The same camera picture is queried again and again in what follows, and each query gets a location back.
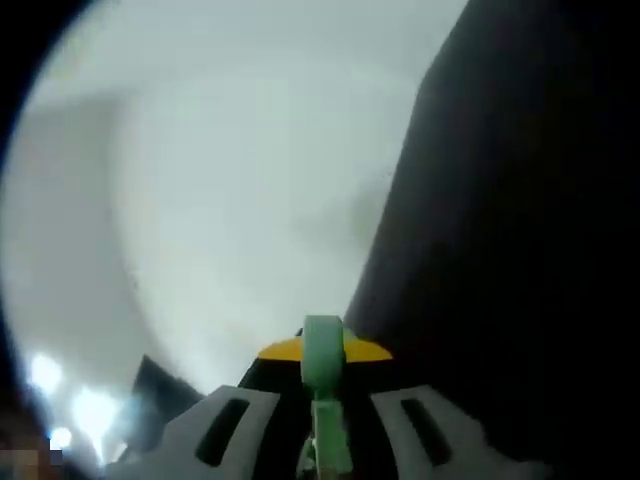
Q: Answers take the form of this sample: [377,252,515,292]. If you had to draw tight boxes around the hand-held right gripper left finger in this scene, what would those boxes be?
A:
[104,337,314,480]

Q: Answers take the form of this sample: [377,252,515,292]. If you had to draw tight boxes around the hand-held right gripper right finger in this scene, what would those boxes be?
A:
[344,333,551,480]

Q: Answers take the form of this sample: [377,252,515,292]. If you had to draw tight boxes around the black tabletop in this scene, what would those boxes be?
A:
[344,0,640,480]

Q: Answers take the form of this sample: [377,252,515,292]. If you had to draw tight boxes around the dark panel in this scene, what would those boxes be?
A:
[130,353,207,444]

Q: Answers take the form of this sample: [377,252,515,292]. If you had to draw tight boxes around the ceiling light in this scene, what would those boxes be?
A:
[69,385,122,439]
[29,353,65,394]
[48,426,75,451]

